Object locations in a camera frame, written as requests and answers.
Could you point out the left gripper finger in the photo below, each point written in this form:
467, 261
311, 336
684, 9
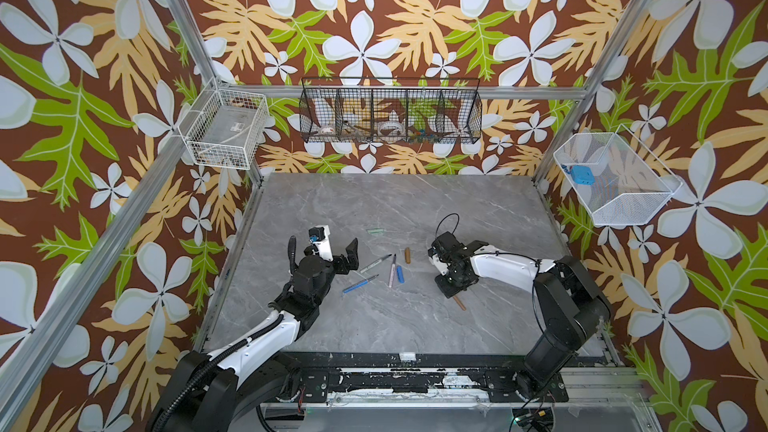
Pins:
349, 261
291, 253

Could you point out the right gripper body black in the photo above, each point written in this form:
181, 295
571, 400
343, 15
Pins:
450, 279

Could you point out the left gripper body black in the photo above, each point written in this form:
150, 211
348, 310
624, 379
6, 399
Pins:
328, 272

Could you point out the brown pen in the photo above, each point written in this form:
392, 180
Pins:
460, 303

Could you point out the pink pen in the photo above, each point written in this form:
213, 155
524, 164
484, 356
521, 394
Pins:
393, 271

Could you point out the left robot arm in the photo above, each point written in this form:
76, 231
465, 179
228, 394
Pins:
206, 388

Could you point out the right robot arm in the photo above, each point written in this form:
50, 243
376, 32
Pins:
570, 308

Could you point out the green pen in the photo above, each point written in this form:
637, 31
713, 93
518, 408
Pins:
375, 263

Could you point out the blue pen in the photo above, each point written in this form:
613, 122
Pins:
360, 284

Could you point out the blue pen cap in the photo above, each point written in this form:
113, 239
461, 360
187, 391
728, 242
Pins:
400, 274

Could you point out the blue object in basket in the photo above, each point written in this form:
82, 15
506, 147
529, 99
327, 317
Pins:
582, 175

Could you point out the white mesh basket right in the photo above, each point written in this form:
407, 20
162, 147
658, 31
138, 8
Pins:
632, 184

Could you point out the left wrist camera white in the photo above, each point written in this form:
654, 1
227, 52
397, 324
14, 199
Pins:
319, 237

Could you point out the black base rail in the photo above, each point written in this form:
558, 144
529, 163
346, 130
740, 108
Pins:
315, 376

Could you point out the white wire basket left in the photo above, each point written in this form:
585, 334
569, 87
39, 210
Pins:
223, 127

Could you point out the black wire basket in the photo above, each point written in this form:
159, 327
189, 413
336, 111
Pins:
370, 109

